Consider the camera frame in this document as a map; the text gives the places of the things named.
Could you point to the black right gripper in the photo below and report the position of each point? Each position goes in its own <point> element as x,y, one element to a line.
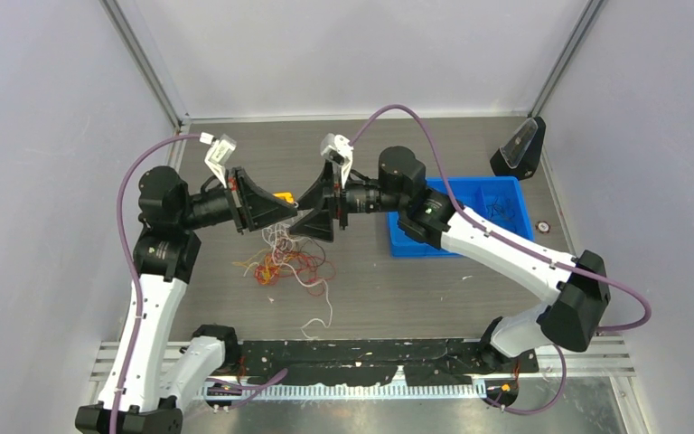
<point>320,223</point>

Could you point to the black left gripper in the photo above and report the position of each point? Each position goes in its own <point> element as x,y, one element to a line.
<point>254,206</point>

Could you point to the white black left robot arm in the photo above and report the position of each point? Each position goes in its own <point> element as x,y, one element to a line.
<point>139,395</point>

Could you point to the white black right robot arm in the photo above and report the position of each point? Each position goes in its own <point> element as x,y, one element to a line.
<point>571,300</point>

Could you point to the yellow plastic tool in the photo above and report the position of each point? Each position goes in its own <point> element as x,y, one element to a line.
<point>285,196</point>

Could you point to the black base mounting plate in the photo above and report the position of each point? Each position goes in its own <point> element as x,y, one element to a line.
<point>363,363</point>

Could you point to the blue plastic divided tray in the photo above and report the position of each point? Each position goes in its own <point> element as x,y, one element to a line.
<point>498,199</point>

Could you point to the black wedge with clear plate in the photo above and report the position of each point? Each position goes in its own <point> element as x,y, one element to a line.
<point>520,156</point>

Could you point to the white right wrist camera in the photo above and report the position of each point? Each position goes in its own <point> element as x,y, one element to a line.
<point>338,150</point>

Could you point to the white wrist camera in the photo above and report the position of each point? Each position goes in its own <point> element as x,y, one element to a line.
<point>338,150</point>
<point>218,154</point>

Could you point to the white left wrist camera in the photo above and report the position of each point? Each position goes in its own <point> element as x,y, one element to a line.
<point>218,154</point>

